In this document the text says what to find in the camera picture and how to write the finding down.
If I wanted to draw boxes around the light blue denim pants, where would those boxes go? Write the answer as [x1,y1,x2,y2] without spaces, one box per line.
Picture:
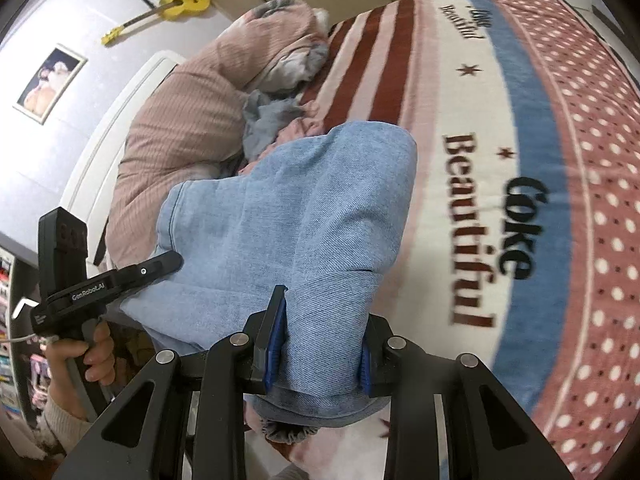
[120,122,416,428]

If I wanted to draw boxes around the person's left forearm sleeve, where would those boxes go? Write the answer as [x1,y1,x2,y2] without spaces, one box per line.
[34,399,91,455]

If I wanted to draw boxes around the person's left hand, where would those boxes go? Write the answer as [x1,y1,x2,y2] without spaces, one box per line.
[46,321,115,420]

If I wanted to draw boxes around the white bed headboard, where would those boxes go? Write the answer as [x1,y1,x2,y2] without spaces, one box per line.
[60,50,186,276]

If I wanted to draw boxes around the pink striped duvet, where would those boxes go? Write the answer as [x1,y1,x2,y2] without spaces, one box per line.
[105,0,330,268]

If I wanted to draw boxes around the patterned fleece bed blanket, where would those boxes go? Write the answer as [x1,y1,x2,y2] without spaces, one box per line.
[302,0,639,479]

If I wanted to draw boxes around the grey blue crumpled garment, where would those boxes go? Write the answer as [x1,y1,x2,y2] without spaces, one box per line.
[242,90,305,162]

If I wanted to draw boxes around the yellow guitar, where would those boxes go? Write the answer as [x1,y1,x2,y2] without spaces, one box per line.
[101,0,212,46]

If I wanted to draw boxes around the framed wall photo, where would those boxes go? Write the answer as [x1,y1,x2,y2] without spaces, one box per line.
[13,44,87,125]

